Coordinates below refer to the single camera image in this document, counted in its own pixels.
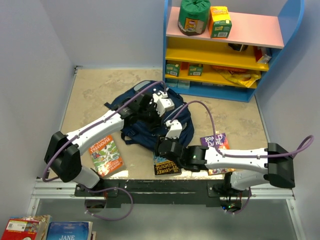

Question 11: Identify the navy blue school backpack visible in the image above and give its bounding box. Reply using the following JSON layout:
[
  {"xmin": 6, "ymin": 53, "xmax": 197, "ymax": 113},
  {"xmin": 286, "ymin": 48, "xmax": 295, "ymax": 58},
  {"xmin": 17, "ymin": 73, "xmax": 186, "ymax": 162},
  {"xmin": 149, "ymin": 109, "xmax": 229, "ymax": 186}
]
[{"xmin": 104, "ymin": 80, "xmax": 195, "ymax": 151}]

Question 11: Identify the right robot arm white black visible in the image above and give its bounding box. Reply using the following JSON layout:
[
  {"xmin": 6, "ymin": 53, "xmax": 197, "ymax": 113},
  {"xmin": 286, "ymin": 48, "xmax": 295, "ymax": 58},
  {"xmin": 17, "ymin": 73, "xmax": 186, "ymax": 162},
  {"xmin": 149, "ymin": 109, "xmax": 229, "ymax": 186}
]
[{"xmin": 155, "ymin": 137, "xmax": 296, "ymax": 197}]

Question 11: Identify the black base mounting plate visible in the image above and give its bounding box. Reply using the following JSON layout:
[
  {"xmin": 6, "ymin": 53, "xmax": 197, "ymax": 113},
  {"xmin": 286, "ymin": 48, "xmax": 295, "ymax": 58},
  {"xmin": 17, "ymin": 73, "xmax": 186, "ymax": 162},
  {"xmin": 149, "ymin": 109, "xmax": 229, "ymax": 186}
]
[{"xmin": 74, "ymin": 179, "xmax": 250, "ymax": 208}]

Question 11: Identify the colourful blue toy shelf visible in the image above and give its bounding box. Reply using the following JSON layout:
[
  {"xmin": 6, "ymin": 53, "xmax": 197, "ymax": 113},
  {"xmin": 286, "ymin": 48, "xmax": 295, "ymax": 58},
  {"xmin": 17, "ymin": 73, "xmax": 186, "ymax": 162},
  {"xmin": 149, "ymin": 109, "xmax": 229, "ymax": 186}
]
[{"xmin": 163, "ymin": 0, "xmax": 305, "ymax": 102}]

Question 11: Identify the aluminium rail frame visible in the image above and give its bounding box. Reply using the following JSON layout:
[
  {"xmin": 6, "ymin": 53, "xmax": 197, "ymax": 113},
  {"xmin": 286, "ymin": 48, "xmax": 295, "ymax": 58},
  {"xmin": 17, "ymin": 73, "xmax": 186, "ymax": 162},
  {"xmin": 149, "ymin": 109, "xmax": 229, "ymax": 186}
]
[{"xmin": 31, "ymin": 67, "xmax": 307, "ymax": 240}]

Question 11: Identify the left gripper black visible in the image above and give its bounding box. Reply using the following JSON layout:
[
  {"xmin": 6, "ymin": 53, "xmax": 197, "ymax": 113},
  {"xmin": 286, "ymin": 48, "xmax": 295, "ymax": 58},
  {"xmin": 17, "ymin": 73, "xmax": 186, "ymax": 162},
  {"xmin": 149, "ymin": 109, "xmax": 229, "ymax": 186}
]
[{"xmin": 138, "ymin": 102, "xmax": 166, "ymax": 131}]

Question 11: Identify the blue Jane book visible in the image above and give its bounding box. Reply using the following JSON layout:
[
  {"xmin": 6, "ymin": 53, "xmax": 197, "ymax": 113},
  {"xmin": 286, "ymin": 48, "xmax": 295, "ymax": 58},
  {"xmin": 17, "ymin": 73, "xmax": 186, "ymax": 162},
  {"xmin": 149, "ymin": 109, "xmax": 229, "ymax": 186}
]
[{"xmin": 46, "ymin": 221, "xmax": 97, "ymax": 240}]

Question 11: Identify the left small green box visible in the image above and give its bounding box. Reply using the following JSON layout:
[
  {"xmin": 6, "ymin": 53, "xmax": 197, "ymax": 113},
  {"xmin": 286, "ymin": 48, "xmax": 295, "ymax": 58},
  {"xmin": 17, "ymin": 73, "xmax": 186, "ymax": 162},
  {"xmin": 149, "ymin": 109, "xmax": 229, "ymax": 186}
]
[{"xmin": 165, "ymin": 60, "xmax": 181, "ymax": 77}]

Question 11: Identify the orange green carton box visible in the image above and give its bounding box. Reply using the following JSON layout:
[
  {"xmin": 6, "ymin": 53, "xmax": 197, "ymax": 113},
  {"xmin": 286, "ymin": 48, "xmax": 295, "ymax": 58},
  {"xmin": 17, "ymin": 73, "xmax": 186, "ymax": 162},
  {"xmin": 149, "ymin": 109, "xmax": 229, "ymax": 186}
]
[{"xmin": 208, "ymin": 6, "xmax": 232, "ymax": 39}]

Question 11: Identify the red book bottom left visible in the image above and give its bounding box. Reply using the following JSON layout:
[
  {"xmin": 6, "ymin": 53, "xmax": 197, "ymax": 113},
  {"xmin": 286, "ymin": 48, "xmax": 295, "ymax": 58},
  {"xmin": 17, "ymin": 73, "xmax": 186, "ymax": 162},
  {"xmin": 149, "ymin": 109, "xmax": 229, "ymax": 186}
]
[{"xmin": 0, "ymin": 215, "xmax": 52, "ymax": 240}]

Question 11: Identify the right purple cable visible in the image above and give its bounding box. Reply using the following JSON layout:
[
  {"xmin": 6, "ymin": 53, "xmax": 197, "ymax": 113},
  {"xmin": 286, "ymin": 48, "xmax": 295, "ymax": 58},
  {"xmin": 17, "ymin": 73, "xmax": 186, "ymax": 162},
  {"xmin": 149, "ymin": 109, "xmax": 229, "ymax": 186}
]
[{"xmin": 171, "ymin": 100, "xmax": 315, "ymax": 215}]

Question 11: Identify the purple Roald Dahl book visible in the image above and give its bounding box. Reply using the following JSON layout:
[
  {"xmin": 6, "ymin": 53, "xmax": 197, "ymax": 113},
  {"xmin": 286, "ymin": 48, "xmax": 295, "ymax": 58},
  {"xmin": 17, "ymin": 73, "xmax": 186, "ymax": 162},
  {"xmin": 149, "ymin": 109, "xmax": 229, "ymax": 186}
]
[{"xmin": 200, "ymin": 132, "xmax": 236, "ymax": 176}]

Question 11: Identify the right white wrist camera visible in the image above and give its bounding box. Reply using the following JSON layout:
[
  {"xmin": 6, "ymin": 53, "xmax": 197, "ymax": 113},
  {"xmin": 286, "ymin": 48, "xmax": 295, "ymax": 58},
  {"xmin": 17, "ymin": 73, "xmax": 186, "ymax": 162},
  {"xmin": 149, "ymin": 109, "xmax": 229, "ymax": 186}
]
[{"xmin": 165, "ymin": 119, "xmax": 183, "ymax": 139}]

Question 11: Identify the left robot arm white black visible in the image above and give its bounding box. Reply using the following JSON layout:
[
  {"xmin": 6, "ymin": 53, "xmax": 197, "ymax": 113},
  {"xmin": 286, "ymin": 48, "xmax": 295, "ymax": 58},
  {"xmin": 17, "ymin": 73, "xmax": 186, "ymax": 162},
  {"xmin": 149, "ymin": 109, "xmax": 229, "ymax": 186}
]
[{"xmin": 44, "ymin": 92, "xmax": 174, "ymax": 196}]

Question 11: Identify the yellow snack bag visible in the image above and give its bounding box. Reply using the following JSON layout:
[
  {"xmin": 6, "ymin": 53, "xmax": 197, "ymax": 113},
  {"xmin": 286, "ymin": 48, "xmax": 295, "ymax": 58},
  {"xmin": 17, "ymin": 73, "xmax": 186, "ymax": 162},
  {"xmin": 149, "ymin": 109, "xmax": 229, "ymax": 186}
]
[{"xmin": 211, "ymin": 65, "xmax": 261, "ymax": 88}]

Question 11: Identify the red white packet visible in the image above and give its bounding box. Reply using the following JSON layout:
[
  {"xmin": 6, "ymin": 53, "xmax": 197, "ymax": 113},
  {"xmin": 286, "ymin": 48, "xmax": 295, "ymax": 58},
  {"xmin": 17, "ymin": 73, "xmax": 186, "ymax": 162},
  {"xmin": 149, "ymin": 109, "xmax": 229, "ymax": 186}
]
[{"xmin": 253, "ymin": 46, "xmax": 272, "ymax": 64}]

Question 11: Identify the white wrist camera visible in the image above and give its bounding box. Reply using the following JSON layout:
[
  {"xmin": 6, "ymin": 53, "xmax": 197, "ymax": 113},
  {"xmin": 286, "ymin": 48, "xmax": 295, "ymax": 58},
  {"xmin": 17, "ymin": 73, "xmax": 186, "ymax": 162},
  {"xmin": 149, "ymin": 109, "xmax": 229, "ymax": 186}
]
[
  {"xmin": 165, "ymin": 119, "xmax": 183, "ymax": 139},
  {"xmin": 152, "ymin": 91, "xmax": 175, "ymax": 117}
]

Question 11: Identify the green wrapped tissue roll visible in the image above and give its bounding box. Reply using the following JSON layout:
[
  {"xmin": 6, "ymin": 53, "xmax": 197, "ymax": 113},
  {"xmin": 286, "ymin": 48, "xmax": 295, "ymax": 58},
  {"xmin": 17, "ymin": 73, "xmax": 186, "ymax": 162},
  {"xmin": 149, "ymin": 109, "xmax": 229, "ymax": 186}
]
[{"xmin": 178, "ymin": 0, "xmax": 211, "ymax": 36}]

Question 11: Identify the orange 78-storey treehouse book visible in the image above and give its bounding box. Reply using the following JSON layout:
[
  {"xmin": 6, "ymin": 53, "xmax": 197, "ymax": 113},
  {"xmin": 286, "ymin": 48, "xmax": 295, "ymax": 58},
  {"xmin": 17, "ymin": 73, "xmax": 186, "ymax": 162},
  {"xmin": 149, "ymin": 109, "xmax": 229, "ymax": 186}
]
[{"xmin": 88, "ymin": 135, "xmax": 124, "ymax": 178}]

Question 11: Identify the small green box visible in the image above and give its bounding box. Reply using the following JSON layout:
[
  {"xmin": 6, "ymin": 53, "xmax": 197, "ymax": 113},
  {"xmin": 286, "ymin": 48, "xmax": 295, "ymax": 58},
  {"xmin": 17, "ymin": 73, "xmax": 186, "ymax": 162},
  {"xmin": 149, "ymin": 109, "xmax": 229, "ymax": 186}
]
[
  {"xmin": 165, "ymin": 60, "xmax": 181, "ymax": 77},
  {"xmin": 188, "ymin": 63, "xmax": 204, "ymax": 77}
]

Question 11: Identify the right small green box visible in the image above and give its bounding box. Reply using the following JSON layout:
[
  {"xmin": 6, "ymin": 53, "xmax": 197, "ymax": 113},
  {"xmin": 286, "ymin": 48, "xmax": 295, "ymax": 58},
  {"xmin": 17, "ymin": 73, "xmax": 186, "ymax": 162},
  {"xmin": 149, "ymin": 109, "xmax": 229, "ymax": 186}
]
[{"xmin": 188, "ymin": 63, "xmax": 204, "ymax": 77}]

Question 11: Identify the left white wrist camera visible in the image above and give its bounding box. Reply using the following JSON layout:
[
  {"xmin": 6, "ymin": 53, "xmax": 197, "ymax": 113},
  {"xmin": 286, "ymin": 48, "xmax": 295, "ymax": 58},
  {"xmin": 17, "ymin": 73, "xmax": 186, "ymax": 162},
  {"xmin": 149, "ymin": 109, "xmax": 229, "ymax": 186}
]
[{"xmin": 152, "ymin": 91, "xmax": 175, "ymax": 117}]

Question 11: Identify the black 169-storey treehouse book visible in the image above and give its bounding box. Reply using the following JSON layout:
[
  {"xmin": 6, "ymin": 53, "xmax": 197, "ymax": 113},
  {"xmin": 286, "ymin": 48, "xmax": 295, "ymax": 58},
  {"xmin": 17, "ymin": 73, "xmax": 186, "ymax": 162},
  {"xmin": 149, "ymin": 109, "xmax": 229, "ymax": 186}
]
[{"xmin": 153, "ymin": 154, "xmax": 182, "ymax": 177}]

